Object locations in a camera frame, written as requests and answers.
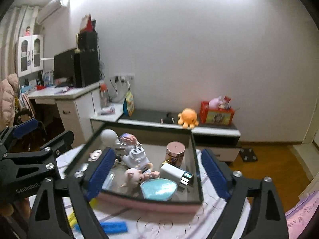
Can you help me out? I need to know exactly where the red printed storage crate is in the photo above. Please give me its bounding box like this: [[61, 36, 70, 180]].
[[199, 101, 235, 126]]

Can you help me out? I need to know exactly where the black floor scale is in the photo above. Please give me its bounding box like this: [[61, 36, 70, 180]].
[[239, 148, 258, 162]]

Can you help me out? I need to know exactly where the pink building block figure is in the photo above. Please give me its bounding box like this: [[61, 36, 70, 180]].
[[119, 133, 142, 150]]

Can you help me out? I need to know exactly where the orange octopus plush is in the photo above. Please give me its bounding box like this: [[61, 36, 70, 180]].
[[177, 108, 199, 129]]

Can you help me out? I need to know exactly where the pale pink pig doll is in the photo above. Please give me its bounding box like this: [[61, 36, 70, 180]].
[[121, 164, 160, 188]]

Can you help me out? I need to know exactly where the small blue gold box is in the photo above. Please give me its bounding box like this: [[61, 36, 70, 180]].
[[179, 171, 194, 186]]

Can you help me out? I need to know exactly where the white rectangular box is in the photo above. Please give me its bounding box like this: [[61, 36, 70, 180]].
[[159, 163, 188, 185]]

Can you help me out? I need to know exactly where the blue flat plastic piece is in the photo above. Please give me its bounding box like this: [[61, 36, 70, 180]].
[[74, 222, 128, 235]]

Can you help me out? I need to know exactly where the pink puffer jacket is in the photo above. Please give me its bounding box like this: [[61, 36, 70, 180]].
[[0, 73, 19, 131]]

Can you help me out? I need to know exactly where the white pink block kitty figure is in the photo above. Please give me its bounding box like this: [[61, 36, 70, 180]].
[[88, 149, 103, 162]]

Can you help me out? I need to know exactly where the white power adapter plug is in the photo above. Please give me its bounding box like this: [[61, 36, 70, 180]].
[[122, 147, 152, 171]]

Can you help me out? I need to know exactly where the red desk calendar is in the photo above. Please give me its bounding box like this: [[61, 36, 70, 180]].
[[80, 14, 96, 33]]

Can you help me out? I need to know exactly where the black low tv bench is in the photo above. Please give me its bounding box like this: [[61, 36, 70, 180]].
[[118, 110, 241, 162]]

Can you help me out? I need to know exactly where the pink plush toy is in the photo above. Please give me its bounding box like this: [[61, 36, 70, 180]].
[[208, 96, 231, 110]]

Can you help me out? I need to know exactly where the yellow blue snack bag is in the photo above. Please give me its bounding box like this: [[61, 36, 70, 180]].
[[123, 91, 135, 116]]

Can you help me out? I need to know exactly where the pink blanket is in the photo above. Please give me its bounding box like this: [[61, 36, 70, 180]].
[[285, 191, 318, 238]]

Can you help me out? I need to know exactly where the white glass door cabinet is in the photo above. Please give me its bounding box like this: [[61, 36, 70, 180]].
[[17, 35, 43, 77]]

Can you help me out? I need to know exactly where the white quilted striped tablecloth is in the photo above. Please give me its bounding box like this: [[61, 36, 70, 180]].
[[28, 143, 253, 239]]

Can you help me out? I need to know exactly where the pink box with black rim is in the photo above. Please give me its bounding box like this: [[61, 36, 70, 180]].
[[65, 122, 203, 213]]

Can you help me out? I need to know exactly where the black computer monitor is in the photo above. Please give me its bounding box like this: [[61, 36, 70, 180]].
[[53, 48, 75, 87]]

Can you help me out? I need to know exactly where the white low side cabinet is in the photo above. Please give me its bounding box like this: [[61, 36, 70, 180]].
[[90, 104, 123, 132]]

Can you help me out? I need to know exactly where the orange capped water bottle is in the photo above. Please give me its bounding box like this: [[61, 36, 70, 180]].
[[100, 83, 109, 108]]

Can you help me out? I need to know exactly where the black office chair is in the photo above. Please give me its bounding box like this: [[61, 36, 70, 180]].
[[13, 93, 48, 152]]

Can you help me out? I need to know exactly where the white wall air conditioner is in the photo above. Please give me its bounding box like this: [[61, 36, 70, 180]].
[[36, 0, 69, 24]]

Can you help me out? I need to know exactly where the white wall power strip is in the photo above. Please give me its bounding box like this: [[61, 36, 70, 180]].
[[114, 73, 135, 83]]

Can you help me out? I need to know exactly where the teal oval case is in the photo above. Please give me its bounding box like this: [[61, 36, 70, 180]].
[[140, 178, 177, 201]]

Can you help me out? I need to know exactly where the clear glass bottle with cork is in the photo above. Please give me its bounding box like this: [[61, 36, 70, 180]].
[[114, 139, 130, 156]]

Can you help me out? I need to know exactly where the rose gold metal tin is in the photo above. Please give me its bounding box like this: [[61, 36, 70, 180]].
[[165, 141, 185, 167]]

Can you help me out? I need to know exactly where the white desk with drawers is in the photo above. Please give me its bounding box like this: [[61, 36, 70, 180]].
[[28, 81, 104, 147]]

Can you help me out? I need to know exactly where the white astronaut figurine silver visor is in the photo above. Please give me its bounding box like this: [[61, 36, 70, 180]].
[[99, 129, 119, 151]]

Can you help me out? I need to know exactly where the black speaker box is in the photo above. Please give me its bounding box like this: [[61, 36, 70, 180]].
[[77, 31, 98, 50]]

